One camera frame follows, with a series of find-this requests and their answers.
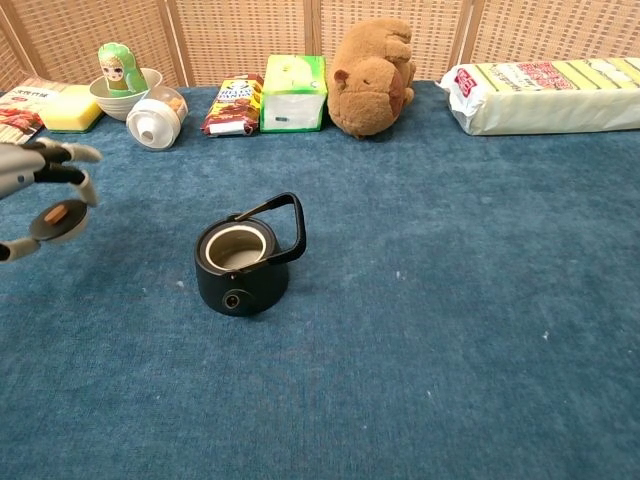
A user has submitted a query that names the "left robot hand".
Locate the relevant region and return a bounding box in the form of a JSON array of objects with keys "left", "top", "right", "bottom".
[{"left": 0, "top": 137, "right": 104, "bottom": 264}]

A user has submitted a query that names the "black teapot lid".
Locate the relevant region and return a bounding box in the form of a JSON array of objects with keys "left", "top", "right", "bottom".
[{"left": 28, "top": 198, "right": 91, "bottom": 245}]

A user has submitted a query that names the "black teapot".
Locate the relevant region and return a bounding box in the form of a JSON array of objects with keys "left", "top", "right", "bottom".
[{"left": 193, "top": 191, "right": 307, "bottom": 317}]

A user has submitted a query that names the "bamboo skewers pack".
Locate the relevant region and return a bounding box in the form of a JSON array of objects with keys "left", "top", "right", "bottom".
[{"left": 0, "top": 75, "right": 69, "bottom": 146}]

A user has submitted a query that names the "yellow sponge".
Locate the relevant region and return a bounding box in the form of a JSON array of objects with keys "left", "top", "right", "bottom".
[{"left": 38, "top": 84, "right": 105, "bottom": 134}]

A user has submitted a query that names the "white ceramic bowl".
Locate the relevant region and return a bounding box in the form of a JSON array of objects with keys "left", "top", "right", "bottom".
[{"left": 89, "top": 67, "right": 164, "bottom": 123}]

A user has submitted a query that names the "green doll figurine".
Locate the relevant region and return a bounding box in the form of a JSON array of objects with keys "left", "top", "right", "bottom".
[{"left": 97, "top": 42, "right": 150, "bottom": 98}]

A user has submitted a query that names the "clear plastic snack jar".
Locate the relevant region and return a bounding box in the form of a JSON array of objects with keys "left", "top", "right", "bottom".
[{"left": 125, "top": 85, "right": 189, "bottom": 151}]

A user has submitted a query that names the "Hello Panda biscuit box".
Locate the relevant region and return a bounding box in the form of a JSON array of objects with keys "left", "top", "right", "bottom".
[{"left": 200, "top": 73, "right": 265, "bottom": 138}]

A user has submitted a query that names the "wicker folding screen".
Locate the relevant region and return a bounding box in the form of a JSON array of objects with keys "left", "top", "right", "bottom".
[{"left": 0, "top": 0, "right": 640, "bottom": 91}]

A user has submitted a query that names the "green tissue box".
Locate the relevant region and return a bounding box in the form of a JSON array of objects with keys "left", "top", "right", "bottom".
[{"left": 259, "top": 53, "right": 329, "bottom": 134}]

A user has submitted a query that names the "brown capybara plush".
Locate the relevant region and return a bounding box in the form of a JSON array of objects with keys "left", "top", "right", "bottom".
[{"left": 326, "top": 18, "right": 417, "bottom": 140}]

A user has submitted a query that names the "blue table cloth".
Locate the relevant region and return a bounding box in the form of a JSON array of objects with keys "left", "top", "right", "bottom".
[{"left": 0, "top": 79, "right": 640, "bottom": 480}]

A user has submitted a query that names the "packaged sponge multipack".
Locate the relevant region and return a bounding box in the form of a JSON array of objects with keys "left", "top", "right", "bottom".
[{"left": 435, "top": 57, "right": 640, "bottom": 137}]

